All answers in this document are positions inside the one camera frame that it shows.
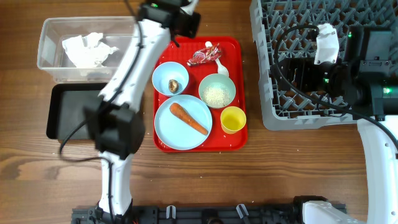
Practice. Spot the red serving tray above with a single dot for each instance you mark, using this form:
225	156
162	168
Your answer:
218	140

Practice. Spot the green bowl with rice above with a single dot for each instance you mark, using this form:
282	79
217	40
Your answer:
217	91

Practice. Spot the red snack wrapper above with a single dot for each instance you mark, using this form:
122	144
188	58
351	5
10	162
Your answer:
206	55

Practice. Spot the brown mushroom piece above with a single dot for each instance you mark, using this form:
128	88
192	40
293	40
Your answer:
173	86

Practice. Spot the grey dishwasher rack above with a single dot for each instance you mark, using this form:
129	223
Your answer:
286	110

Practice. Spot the white plastic spoon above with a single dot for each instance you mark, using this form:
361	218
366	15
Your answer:
221	68

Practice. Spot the clear plastic bin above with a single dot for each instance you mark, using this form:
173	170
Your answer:
118	32

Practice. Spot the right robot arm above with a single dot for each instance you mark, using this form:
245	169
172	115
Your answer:
363	79

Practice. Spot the yellow cup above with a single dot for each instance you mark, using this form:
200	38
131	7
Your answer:
233	119

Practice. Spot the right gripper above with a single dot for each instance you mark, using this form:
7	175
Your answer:
302	66

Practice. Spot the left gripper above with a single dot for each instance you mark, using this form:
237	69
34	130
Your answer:
189	31

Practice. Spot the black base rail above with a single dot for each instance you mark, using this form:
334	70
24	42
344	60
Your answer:
265	214

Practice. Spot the orange carrot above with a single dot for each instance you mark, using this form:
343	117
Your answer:
178	111

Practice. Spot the small blue bowl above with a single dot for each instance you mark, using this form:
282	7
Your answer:
167	71

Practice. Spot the light blue plate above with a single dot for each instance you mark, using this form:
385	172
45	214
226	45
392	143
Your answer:
175	133

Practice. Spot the white napkin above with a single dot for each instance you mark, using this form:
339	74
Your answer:
88	51

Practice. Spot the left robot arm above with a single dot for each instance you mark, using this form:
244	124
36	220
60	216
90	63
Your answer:
155	30

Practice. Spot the black tray bin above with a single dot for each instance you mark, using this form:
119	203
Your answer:
78	111

